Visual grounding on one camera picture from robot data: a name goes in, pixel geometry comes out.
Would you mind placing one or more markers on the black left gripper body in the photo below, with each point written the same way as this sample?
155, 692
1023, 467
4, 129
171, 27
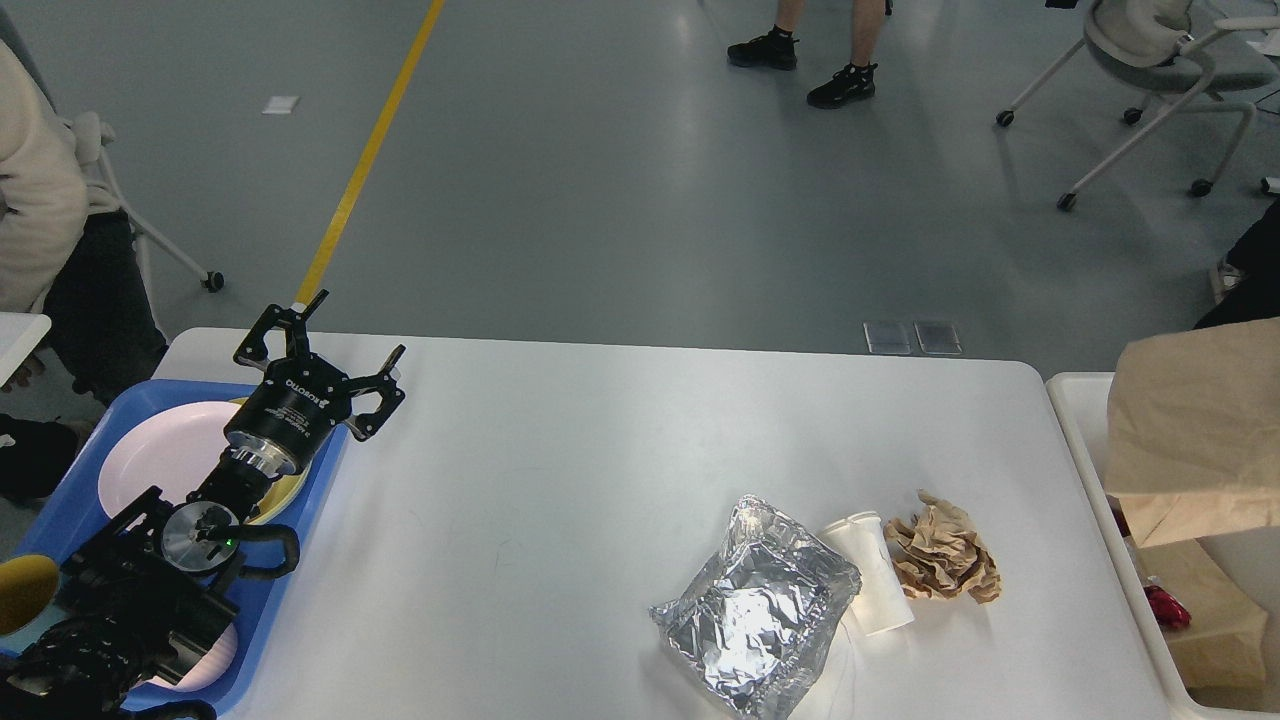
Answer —
282, 425

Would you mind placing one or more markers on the pink plate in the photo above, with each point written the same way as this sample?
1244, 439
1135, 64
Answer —
174, 450

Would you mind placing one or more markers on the pink ribbed mug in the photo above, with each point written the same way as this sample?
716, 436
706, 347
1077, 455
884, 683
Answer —
209, 668

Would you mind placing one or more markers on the brown paper ball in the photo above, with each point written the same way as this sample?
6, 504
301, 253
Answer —
939, 555

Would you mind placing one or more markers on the brown paper bag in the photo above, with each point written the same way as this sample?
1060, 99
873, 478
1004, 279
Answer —
1193, 433

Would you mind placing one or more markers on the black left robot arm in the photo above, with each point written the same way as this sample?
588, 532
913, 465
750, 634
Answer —
146, 595

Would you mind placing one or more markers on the yellow plate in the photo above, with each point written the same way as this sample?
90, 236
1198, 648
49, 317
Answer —
280, 495

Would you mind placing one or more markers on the person in cream sweater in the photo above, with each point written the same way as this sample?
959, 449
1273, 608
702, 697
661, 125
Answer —
67, 246

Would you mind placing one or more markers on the blue plastic tray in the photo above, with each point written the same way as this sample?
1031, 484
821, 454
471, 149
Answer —
73, 514

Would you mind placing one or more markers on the teal mug yellow inside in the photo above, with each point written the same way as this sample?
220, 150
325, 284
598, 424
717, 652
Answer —
29, 584

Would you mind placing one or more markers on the large crumpled foil sheet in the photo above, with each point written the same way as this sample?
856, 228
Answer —
754, 626

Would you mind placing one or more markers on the white paper cup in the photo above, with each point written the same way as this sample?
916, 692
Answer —
880, 604

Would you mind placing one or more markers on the white plastic bin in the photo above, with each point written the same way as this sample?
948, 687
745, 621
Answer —
1080, 401

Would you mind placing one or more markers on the white rolling office chair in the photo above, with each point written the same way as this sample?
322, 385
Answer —
1180, 66

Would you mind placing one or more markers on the person in black trousers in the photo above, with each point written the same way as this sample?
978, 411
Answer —
1246, 280

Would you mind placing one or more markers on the brown bag inside bin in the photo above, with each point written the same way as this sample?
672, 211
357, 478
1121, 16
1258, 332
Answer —
1218, 655

